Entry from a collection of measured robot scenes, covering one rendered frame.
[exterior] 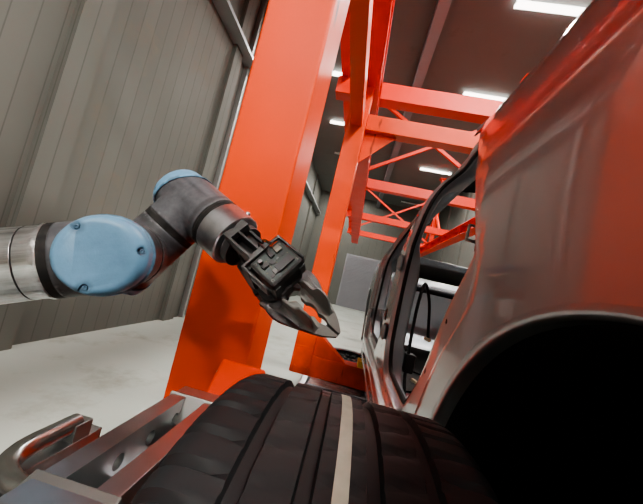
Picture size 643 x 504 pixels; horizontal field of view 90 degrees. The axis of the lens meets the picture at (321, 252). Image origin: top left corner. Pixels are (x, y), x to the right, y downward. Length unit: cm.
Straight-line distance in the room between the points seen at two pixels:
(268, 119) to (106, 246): 49
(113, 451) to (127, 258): 19
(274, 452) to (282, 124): 66
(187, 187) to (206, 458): 41
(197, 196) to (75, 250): 20
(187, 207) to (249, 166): 26
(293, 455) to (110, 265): 28
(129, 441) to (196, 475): 14
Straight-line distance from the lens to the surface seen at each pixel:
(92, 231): 42
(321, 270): 262
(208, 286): 75
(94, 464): 34
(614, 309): 31
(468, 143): 303
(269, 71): 86
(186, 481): 24
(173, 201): 56
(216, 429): 27
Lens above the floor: 129
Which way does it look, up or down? 5 degrees up
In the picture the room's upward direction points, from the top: 13 degrees clockwise
